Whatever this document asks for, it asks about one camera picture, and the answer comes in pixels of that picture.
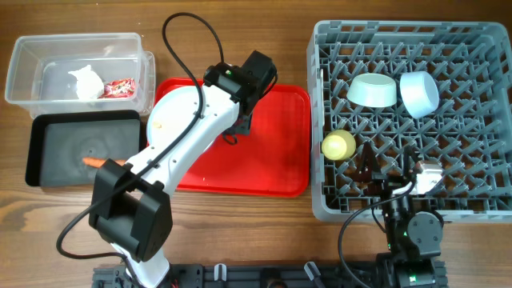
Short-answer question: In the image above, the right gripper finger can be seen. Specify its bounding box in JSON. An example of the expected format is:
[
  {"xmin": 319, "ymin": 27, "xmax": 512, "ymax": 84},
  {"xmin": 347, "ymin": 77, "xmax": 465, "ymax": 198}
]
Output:
[
  {"xmin": 358, "ymin": 142, "xmax": 380, "ymax": 176},
  {"xmin": 402, "ymin": 146, "xmax": 418, "ymax": 178}
]

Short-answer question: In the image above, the yellow cup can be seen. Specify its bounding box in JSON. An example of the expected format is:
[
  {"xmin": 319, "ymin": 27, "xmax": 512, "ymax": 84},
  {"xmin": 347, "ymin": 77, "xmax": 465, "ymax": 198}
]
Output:
[{"xmin": 321, "ymin": 130, "xmax": 356, "ymax": 161}]

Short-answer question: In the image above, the light blue bowl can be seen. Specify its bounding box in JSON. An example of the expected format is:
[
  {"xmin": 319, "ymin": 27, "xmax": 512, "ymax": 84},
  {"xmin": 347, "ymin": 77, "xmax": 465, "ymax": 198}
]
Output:
[{"xmin": 399, "ymin": 71, "xmax": 440, "ymax": 118}]

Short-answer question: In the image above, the light blue plate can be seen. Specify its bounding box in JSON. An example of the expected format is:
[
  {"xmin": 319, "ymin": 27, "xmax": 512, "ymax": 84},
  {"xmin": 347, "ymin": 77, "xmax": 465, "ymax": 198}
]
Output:
[{"xmin": 146, "ymin": 86, "xmax": 198, "ymax": 148}]

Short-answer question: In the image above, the green bowl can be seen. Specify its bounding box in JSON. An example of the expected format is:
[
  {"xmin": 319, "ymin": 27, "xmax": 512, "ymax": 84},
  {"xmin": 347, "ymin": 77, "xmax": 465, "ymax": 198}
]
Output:
[{"xmin": 346, "ymin": 73, "xmax": 397, "ymax": 108}]

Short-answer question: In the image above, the red candy wrapper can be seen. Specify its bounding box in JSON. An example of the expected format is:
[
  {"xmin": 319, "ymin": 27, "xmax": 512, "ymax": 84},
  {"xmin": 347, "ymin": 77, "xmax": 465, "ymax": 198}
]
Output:
[{"xmin": 99, "ymin": 78, "xmax": 135, "ymax": 98}]

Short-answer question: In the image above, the orange carrot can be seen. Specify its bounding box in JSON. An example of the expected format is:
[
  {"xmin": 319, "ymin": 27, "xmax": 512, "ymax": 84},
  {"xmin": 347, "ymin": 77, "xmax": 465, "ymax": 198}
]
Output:
[{"xmin": 82, "ymin": 157, "xmax": 126, "ymax": 168}]

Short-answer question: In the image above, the white tissue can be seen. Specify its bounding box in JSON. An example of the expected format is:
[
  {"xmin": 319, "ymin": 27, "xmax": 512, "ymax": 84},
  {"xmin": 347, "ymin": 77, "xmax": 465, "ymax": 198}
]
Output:
[{"xmin": 68, "ymin": 65, "xmax": 104, "ymax": 100}]

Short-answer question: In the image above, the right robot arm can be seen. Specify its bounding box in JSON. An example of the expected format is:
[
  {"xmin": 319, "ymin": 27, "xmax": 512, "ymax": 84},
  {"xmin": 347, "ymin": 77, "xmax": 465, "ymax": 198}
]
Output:
[{"xmin": 352, "ymin": 142, "xmax": 445, "ymax": 287}]

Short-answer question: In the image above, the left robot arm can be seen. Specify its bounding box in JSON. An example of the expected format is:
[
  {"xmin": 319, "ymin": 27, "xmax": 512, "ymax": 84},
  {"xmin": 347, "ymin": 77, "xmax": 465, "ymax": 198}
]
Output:
[{"xmin": 89, "ymin": 51, "xmax": 277, "ymax": 287}]

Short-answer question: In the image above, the grey dishwasher rack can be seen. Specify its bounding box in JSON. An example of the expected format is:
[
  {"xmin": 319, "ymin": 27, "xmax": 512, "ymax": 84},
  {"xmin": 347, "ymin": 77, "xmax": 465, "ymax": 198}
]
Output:
[{"xmin": 306, "ymin": 20, "xmax": 511, "ymax": 223}]

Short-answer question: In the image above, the red serving tray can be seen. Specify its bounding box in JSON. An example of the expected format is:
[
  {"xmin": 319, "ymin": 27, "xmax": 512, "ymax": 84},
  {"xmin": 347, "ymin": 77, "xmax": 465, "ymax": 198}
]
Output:
[{"xmin": 154, "ymin": 76, "xmax": 312, "ymax": 198}]

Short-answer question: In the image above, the clear plastic bin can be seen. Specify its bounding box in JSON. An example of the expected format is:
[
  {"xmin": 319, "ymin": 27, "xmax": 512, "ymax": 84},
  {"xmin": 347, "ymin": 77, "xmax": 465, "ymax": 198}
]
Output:
[{"xmin": 5, "ymin": 33, "xmax": 156, "ymax": 117}]

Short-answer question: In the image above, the black plastic tray bin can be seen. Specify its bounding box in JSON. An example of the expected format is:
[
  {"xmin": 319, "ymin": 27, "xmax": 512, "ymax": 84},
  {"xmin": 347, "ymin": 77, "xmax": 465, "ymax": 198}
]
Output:
[{"xmin": 25, "ymin": 110, "xmax": 146, "ymax": 187}]

